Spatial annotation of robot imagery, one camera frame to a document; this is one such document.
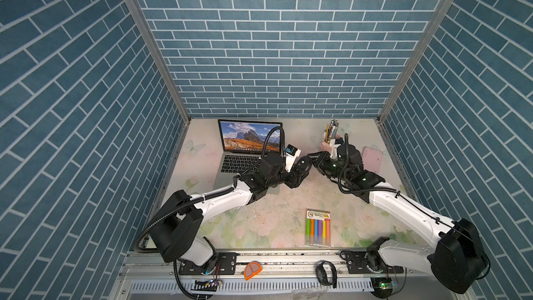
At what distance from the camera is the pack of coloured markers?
0.80m

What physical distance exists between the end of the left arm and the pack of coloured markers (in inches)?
7.5

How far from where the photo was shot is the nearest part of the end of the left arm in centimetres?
72
